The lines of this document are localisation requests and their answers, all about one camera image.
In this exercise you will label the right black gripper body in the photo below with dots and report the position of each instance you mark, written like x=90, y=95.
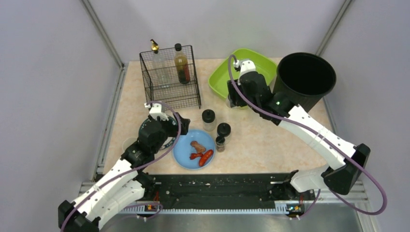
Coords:
x=233, y=94

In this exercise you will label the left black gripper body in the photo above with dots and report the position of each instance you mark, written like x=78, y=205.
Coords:
x=179, y=122

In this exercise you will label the black-lid shaker jar back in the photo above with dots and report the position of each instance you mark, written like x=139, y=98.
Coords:
x=209, y=120

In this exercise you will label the black-lid shaker jar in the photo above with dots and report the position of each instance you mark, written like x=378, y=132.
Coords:
x=224, y=130
x=230, y=105
x=209, y=120

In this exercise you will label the clear gold-spout oil bottle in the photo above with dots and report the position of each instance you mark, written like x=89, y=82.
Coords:
x=159, y=65

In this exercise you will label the brown sauce bottle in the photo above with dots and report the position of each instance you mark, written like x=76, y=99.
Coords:
x=181, y=64

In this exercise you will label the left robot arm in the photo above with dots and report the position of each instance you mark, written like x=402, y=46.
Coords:
x=125, y=182

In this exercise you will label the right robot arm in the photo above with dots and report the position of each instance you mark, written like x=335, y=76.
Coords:
x=345, y=162

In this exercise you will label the green-rimmed white plate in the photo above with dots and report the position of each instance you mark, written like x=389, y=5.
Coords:
x=169, y=141

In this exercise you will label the green plastic basin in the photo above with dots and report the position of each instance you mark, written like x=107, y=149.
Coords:
x=264, y=65

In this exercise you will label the blue plate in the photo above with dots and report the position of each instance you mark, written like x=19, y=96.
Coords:
x=182, y=150

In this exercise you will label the red pepper piece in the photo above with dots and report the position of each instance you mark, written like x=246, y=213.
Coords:
x=195, y=155

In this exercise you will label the brown meat piece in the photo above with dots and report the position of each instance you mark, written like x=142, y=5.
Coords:
x=198, y=147

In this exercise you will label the small pepper grinder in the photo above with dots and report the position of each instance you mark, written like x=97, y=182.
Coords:
x=220, y=143

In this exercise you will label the pink mug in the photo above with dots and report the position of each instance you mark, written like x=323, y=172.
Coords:
x=128, y=144

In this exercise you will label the red sausage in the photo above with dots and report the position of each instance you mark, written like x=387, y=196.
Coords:
x=208, y=154

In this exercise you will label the black trash bin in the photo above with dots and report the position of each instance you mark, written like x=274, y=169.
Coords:
x=305, y=78

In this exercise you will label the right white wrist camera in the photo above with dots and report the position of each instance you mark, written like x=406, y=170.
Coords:
x=244, y=66

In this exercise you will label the black wire rack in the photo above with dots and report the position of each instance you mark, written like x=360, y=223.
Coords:
x=177, y=95

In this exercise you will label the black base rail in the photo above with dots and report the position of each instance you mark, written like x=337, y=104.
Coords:
x=221, y=191

